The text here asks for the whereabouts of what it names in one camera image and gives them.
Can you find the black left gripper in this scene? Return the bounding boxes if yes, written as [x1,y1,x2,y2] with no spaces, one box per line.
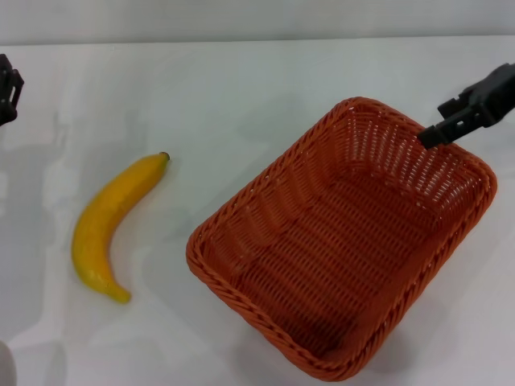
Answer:
[0,54,24,126]

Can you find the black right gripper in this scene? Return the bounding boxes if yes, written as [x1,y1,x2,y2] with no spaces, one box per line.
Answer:
[417,62,515,149]

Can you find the yellow banana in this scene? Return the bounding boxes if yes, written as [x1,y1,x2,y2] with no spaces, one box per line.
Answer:
[71,151,171,305]

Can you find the orange woven plastic basket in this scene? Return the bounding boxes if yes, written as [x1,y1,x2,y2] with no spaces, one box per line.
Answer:
[185,96,498,382]

